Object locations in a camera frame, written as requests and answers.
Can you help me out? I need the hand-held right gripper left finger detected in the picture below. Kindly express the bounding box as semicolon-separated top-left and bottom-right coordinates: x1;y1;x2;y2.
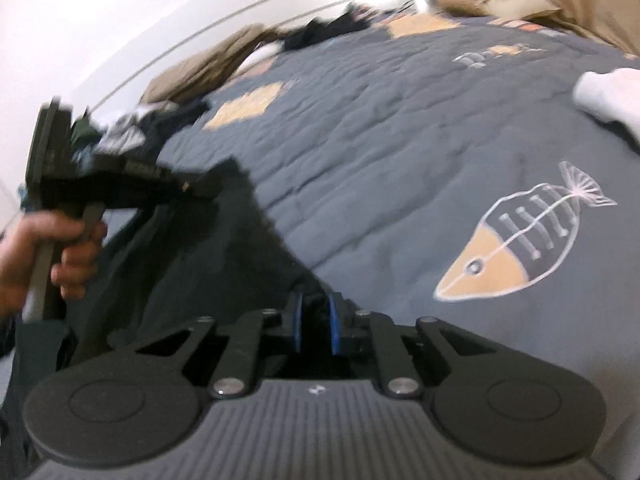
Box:
107;294;304;401

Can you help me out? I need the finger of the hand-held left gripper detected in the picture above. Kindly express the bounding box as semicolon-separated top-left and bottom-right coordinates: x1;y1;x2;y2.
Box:
160;170;221;198

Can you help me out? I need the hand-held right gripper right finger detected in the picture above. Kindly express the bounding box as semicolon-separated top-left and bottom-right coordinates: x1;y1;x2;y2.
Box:
327;294;506;401

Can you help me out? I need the black t-shirt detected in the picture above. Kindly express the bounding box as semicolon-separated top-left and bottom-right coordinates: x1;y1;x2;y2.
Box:
10;157;358;391

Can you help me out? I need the pile of unfolded clothes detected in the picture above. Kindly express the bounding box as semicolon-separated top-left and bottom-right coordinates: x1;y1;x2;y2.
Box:
75;0;366;111

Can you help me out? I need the person's left hand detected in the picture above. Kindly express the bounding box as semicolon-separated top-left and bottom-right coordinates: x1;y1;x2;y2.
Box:
0;210;108;318

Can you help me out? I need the white grey shirt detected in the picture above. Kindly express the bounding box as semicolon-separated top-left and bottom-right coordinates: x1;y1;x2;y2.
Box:
97;105;146;153

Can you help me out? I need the green shirt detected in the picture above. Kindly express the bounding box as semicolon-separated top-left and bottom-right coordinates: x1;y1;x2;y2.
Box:
72;120;101;151

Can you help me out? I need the small black garment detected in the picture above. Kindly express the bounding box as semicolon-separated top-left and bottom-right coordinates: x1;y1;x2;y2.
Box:
145;100;211;156

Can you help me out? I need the tan folded garment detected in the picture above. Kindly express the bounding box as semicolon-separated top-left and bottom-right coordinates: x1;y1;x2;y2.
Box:
142;25;281;106

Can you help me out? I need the white pillow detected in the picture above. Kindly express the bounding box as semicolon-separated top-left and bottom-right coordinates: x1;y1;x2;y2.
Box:
240;42;281;68

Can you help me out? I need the grey quilted bedspread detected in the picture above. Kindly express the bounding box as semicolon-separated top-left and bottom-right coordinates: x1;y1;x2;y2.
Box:
160;12;640;461

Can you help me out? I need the black crumpled garment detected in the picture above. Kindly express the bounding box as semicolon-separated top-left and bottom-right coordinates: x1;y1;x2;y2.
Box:
285;2;386;51

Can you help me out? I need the white folded garment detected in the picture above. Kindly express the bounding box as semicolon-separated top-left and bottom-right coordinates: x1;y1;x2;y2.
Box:
572;67;640;141

